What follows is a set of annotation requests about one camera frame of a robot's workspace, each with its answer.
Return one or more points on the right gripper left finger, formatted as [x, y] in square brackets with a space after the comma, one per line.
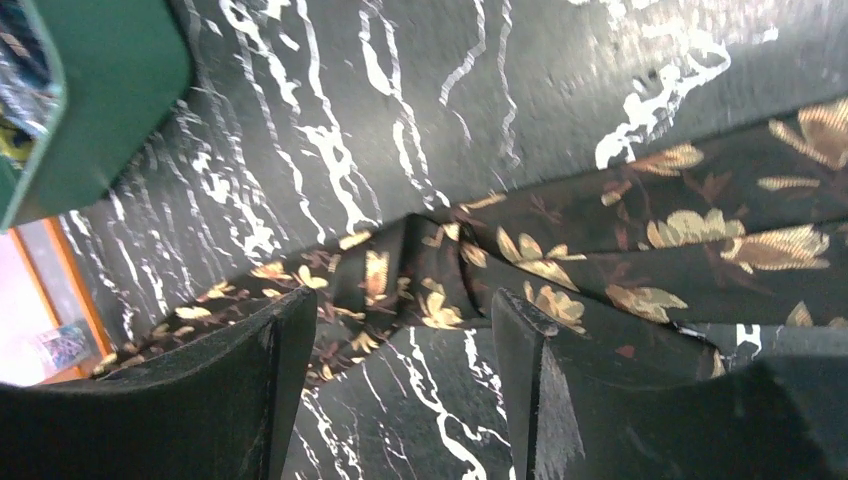
[220, 407]

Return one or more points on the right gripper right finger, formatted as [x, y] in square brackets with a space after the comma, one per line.
[580, 408]

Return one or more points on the dark floral tie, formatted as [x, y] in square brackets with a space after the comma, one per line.
[747, 230]

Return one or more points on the orange wooden rack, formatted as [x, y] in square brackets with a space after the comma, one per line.
[49, 260]

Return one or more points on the green compartment tray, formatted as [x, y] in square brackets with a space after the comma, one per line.
[118, 67]

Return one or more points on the dark blue rolled tie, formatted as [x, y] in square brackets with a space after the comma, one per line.
[27, 96]

